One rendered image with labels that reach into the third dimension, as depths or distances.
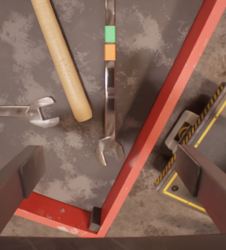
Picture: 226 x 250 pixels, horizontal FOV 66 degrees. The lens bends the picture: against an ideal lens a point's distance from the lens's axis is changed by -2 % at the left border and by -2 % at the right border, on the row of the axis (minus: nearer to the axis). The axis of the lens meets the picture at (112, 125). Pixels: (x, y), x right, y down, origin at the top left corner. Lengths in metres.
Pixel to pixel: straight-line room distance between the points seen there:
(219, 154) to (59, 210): 0.91
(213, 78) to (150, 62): 1.09
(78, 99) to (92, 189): 0.15
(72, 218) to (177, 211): 1.39
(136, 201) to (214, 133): 0.80
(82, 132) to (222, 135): 0.87
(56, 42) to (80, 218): 0.26
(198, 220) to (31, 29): 1.73
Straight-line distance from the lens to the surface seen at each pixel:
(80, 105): 0.23
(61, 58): 0.23
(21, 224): 1.81
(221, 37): 1.36
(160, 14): 0.27
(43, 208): 0.31
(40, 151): 0.17
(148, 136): 0.22
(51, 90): 0.26
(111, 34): 0.24
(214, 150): 1.06
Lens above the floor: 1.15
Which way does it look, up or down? 74 degrees down
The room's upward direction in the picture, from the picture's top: 177 degrees clockwise
